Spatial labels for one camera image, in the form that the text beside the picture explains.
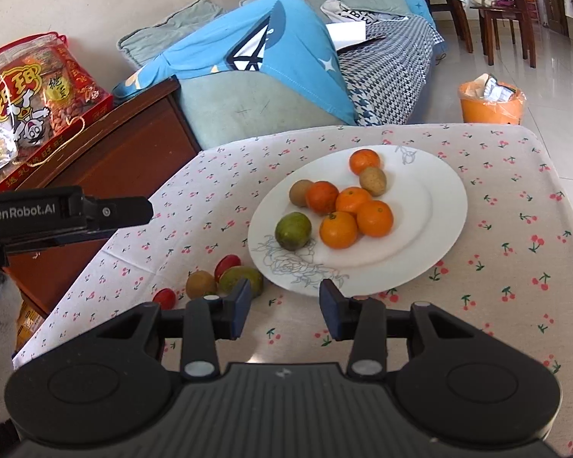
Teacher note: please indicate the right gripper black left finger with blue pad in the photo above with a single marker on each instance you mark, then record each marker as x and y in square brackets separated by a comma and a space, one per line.
[207, 320]

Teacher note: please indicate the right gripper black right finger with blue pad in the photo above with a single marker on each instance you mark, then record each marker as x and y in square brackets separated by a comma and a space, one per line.
[363, 322]

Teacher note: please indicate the large orange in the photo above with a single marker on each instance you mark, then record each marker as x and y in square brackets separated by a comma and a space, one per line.
[339, 230]
[364, 159]

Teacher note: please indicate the small orange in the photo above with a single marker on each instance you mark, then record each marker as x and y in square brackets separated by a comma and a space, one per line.
[375, 219]
[321, 197]
[351, 199]

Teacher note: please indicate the green round fruit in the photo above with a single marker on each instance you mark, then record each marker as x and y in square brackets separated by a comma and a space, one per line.
[293, 231]

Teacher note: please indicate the white plate with flower drawing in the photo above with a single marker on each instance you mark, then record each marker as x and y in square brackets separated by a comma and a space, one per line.
[429, 204]

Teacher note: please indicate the brown kiwi front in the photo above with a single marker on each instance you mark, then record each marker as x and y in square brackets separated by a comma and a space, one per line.
[373, 180]

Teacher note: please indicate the brown kiwi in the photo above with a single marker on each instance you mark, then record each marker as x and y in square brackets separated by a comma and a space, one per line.
[297, 193]
[373, 180]

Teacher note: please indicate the brown kiwi back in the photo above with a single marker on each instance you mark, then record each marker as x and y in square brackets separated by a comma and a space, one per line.
[297, 193]

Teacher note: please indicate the shiny golden kiwi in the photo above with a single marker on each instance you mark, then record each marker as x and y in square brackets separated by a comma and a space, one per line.
[199, 284]

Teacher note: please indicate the cardboard box on floor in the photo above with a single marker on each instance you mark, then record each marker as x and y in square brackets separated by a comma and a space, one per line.
[28, 322]

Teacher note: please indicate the red snack gift bag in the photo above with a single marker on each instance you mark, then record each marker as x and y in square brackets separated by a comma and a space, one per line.
[46, 99]

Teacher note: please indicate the green sofa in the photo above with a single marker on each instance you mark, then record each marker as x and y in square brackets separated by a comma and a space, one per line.
[225, 107]

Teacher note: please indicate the grey green cushion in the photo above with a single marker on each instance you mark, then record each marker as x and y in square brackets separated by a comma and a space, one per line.
[142, 45]

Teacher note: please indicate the houndstooth sofa cover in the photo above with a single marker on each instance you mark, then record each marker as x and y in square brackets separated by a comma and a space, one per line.
[386, 74]

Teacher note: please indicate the orange waste bin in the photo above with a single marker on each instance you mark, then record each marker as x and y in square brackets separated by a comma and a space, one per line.
[488, 100]

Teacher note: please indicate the blue blanket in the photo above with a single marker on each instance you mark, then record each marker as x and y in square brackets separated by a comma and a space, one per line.
[283, 39]

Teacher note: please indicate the white paper on sofa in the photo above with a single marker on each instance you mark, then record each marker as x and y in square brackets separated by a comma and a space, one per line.
[346, 34]

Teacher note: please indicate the dark wooden chair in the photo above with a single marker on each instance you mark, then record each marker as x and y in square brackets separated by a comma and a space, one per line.
[491, 12]

